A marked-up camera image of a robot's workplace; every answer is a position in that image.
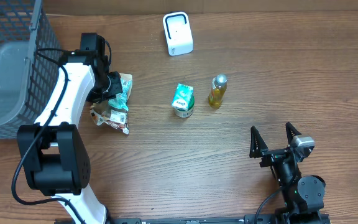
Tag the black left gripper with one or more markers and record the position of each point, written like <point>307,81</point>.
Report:
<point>115,87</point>

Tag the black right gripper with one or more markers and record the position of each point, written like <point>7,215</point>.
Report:
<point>258,148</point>

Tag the teal snack packet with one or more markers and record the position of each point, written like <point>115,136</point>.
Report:
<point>120,101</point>

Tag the brown snack pouch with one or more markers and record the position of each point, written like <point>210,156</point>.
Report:
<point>103,113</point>

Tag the teal white tissue pack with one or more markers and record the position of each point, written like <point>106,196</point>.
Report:
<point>182,97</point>

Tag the yellow liquid plastic bottle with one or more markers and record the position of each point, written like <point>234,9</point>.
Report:
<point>218,88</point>

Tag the green lid white jar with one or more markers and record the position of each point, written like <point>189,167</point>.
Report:
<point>186,113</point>

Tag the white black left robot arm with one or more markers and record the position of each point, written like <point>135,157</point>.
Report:
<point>54,165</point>

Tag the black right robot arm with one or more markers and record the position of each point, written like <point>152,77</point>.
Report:
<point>302,195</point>

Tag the white barcode scanner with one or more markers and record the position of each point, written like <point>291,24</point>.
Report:
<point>178,33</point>

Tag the grey plastic mesh basket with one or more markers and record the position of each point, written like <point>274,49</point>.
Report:
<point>26,80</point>

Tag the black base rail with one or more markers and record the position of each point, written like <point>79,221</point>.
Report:
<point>247,219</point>

